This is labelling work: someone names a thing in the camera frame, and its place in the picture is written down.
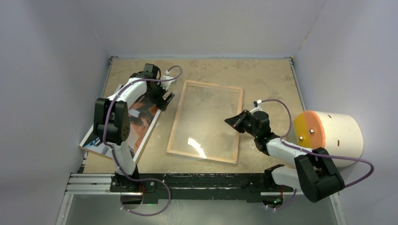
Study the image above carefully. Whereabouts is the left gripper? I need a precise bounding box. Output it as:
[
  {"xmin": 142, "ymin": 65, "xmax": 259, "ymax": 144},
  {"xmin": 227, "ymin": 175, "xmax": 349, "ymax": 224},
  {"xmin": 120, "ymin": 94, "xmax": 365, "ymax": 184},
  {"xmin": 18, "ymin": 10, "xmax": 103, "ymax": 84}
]
[{"xmin": 144, "ymin": 80, "xmax": 174, "ymax": 111}]

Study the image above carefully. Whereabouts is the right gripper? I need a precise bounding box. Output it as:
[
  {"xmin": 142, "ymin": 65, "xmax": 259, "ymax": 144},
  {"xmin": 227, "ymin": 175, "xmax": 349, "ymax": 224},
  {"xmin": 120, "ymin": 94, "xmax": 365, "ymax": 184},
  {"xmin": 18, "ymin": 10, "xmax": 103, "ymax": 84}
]
[{"xmin": 224, "ymin": 110, "xmax": 259, "ymax": 138}]

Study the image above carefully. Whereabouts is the glossy photo print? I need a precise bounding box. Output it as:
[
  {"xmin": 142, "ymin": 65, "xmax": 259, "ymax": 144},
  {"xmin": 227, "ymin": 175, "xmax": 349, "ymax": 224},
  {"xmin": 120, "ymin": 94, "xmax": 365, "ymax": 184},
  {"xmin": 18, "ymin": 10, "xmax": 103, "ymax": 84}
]
[{"xmin": 79, "ymin": 96, "xmax": 158, "ymax": 159}]

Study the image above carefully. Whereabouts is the clear acrylic sheet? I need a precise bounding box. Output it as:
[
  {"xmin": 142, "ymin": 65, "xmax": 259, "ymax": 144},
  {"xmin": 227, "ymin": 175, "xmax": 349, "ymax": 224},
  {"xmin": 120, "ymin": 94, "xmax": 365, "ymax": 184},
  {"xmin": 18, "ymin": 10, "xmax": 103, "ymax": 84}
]
[{"xmin": 171, "ymin": 84, "xmax": 242, "ymax": 160}]

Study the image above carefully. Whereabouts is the wooden picture frame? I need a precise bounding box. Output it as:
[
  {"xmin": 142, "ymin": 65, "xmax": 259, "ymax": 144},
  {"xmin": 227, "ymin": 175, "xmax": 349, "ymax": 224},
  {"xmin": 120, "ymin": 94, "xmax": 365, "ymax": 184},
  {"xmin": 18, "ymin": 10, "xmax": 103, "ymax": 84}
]
[{"xmin": 165, "ymin": 80, "xmax": 245, "ymax": 164}]

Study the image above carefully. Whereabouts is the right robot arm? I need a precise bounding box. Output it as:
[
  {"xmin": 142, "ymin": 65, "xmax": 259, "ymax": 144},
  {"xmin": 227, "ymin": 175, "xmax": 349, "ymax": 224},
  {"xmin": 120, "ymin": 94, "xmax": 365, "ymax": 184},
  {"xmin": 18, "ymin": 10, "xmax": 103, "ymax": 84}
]
[{"xmin": 224, "ymin": 110, "xmax": 345, "ymax": 203}]

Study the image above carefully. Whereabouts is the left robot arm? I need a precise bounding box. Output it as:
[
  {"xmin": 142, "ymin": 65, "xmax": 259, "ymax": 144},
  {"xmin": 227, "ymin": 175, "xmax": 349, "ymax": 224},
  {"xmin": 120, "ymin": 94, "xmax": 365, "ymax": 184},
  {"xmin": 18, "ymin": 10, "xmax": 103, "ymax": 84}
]
[{"xmin": 93, "ymin": 63, "xmax": 178, "ymax": 192}]

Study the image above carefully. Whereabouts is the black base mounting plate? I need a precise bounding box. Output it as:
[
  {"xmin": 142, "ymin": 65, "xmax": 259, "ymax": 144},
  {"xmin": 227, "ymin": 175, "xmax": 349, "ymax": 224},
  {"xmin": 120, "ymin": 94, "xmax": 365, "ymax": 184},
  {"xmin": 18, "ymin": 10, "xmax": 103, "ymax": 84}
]
[{"xmin": 110, "ymin": 172, "xmax": 293, "ymax": 207}]

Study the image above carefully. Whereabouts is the white cylinder with orange face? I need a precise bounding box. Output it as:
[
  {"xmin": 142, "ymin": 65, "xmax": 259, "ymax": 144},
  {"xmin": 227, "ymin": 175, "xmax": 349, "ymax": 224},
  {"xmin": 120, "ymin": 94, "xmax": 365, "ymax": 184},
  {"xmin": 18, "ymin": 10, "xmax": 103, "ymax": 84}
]
[{"xmin": 285, "ymin": 110, "xmax": 364, "ymax": 158}]

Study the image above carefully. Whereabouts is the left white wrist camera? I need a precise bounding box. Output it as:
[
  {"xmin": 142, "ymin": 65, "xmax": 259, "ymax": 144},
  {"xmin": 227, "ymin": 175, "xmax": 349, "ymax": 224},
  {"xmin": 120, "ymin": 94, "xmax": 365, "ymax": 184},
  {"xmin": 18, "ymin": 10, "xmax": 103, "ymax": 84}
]
[{"xmin": 160, "ymin": 70, "xmax": 176, "ymax": 91}]

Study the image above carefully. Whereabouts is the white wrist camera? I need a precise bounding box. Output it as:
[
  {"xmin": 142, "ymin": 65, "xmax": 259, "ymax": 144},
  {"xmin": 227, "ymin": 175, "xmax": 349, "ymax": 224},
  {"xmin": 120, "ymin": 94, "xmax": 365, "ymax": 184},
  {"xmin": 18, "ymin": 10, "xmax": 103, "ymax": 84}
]
[
  {"xmin": 160, "ymin": 70, "xmax": 176, "ymax": 91},
  {"xmin": 250, "ymin": 99, "xmax": 263, "ymax": 113}
]

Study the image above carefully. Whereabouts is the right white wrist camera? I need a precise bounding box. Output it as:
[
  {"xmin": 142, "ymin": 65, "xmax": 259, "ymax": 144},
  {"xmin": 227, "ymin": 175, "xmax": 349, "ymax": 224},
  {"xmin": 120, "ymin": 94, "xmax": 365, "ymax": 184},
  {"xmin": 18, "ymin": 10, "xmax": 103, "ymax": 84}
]
[{"xmin": 250, "ymin": 99, "xmax": 263, "ymax": 113}]

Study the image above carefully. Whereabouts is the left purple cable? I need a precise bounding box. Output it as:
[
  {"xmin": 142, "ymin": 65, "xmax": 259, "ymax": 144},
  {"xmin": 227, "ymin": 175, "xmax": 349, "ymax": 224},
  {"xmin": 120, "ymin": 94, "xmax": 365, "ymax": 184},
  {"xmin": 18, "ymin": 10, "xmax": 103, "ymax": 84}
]
[{"xmin": 102, "ymin": 65, "xmax": 183, "ymax": 217}]

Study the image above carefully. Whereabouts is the aluminium rail frame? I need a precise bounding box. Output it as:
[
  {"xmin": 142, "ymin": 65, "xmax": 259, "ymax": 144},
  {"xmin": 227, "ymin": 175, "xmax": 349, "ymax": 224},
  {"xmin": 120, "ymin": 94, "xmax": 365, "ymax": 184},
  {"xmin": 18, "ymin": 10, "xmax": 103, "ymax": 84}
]
[{"xmin": 56, "ymin": 173, "xmax": 346, "ymax": 225}]

